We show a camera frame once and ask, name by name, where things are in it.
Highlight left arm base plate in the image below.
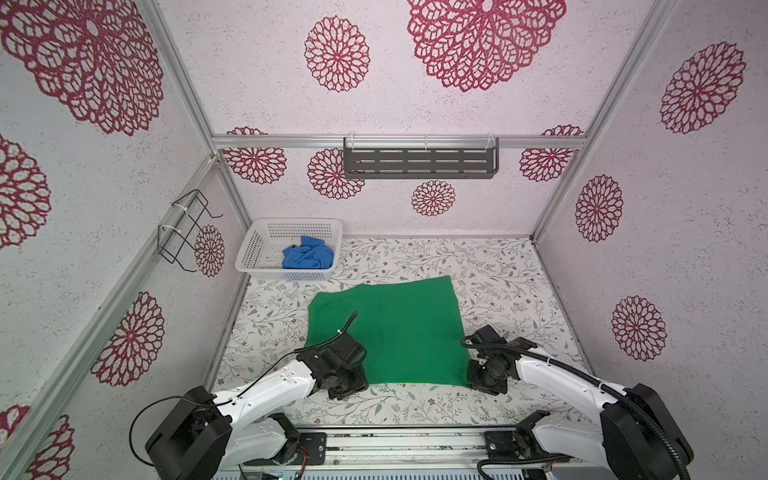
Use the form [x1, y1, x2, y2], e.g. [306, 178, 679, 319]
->
[271, 432, 327, 466]

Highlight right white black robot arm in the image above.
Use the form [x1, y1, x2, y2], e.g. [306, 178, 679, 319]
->
[461, 326, 694, 479]

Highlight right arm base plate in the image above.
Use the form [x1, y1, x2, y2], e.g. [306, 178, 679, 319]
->
[484, 429, 570, 464]

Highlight grey metal wall shelf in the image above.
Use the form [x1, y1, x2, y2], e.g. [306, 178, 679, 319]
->
[342, 137, 499, 180]

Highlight blue tank top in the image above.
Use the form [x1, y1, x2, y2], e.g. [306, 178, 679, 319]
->
[282, 236, 335, 270]

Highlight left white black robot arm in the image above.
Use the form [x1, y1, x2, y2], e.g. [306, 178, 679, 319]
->
[145, 331, 368, 479]

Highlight black wire wall rack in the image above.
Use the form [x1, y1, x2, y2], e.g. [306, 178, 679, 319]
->
[156, 189, 223, 273]

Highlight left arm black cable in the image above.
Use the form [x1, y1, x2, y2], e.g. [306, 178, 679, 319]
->
[128, 310, 360, 468]

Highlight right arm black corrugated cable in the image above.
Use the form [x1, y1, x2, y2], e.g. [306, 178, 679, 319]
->
[460, 335, 691, 480]

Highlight white plastic basket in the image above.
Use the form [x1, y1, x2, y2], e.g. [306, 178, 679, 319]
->
[235, 218, 343, 282]

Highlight aluminium front rail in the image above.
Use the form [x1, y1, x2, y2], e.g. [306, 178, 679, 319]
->
[152, 427, 658, 475]

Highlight green tank top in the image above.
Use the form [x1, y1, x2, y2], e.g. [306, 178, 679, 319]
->
[306, 276, 470, 387]

